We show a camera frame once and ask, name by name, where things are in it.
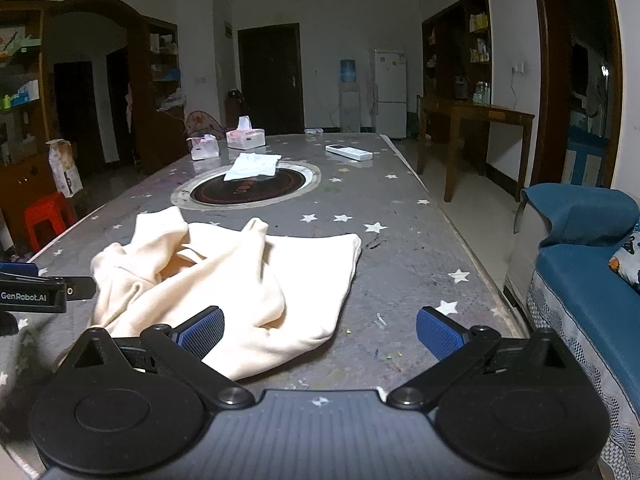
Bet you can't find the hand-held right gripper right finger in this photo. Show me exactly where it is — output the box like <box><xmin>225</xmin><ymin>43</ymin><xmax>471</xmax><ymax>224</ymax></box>
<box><xmin>387</xmin><ymin>306</ymin><xmax>593</xmax><ymax>411</ymax></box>

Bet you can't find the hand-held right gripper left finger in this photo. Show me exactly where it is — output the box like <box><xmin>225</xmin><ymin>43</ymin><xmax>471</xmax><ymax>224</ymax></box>
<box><xmin>52</xmin><ymin>306</ymin><xmax>256</xmax><ymax>411</ymax></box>

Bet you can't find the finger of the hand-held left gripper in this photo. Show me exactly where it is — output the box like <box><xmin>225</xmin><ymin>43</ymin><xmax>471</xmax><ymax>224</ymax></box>
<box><xmin>65</xmin><ymin>275</ymin><xmax>97</xmax><ymax>302</ymax></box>
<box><xmin>0</xmin><ymin>262</ymin><xmax>40</xmax><ymax>278</ymax></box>

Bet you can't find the cream garment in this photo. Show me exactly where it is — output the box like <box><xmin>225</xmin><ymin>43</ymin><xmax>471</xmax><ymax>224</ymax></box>
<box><xmin>90</xmin><ymin>206</ymin><xmax>362</xmax><ymax>381</ymax></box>

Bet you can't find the red plastic stool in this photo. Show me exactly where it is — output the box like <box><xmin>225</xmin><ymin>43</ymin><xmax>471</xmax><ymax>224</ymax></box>
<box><xmin>24</xmin><ymin>191</ymin><xmax>78</xmax><ymax>253</ymax></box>

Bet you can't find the white paper bag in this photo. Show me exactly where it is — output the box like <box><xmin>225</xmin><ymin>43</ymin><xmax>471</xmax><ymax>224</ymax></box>
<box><xmin>46</xmin><ymin>138</ymin><xmax>84</xmax><ymax>199</ymax></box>

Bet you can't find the blue sofa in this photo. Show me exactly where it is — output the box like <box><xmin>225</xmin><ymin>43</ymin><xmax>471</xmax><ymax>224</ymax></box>
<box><xmin>515</xmin><ymin>183</ymin><xmax>640</xmax><ymax>480</ymax></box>

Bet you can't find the round built-in hotplate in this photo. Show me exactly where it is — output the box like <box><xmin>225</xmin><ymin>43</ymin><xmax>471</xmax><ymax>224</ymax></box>
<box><xmin>171</xmin><ymin>160</ymin><xmax>321</xmax><ymax>209</ymax></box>

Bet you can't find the white paper tissue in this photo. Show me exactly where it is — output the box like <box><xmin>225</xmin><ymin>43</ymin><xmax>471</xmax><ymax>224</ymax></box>
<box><xmin>223</xmin><ymin>152</ymin><xmax>281</xmax><ymax>182</ymax></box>

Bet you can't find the pink white tissue box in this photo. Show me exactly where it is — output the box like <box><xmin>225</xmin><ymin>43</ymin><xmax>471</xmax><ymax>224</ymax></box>
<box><xmin>226</xmin><ymin>116</ymin><xmax>266</xmax><ymax>150</ymax></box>

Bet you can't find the patterned pillow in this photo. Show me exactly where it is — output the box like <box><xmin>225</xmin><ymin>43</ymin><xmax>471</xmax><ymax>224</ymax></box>
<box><xmin>608</xmin><ymin>232</ymin><xmax>640</xmax><ymax>293</ymax></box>

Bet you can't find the white remote control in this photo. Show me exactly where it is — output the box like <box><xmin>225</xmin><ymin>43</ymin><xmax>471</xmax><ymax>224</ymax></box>
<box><xmin>325</xmin><ymin>143</ymin><xmax>373</xmax><ymax>162</ymax></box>

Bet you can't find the pink floor fan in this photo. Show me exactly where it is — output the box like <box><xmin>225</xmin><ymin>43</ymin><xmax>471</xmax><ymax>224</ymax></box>
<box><xmin>185</xmin><ymin>110</ymin><xmax>223</xmax><ymax>136</ymax></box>

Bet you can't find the wooden side table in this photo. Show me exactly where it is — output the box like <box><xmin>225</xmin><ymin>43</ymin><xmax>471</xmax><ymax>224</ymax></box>
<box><xmin>416</xmin><ymin>95</ymin><xmax>536</xmax><ymax>203</ymax></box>

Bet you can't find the white water dispenser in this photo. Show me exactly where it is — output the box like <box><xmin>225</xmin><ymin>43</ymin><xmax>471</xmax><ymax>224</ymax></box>
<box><xmin>339</xmin><ymin>82</ymin><xmax>362</xmax><ymax>133</ymax></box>

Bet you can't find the white fridge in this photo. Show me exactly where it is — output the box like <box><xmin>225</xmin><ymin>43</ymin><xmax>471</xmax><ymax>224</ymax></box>
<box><xmin>370</xmin><ymin>49</ymin><xmax>407</xmax><ymax>140</ymax></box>

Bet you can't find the dark wooden door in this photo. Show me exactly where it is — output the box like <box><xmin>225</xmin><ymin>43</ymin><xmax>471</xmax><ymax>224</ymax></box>
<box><xmin>237</xmin><ymin>23</ymin><xmax>306</xmax><ymax>136</ymax></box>

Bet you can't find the dark wooden shelf cabinet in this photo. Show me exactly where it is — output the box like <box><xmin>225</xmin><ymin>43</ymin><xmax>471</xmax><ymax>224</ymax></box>
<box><xmin>421</xmin><ymin>0</ymin><xmax>493</xmax><ymax>106</ymax></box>

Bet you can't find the arched wooden wall cabinet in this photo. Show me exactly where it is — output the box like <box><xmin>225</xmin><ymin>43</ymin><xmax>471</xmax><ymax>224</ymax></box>
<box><xmin>0</xmin><ymin>0</ymin><xmax>188</xmax><ymax>256</ymax></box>

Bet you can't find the wooden door frame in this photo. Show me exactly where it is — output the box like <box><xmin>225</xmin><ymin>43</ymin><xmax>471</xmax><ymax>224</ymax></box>
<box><xmin>531</xmin><ymin>0</ymin><xmax>623</xmax><ymax>188</ymax></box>

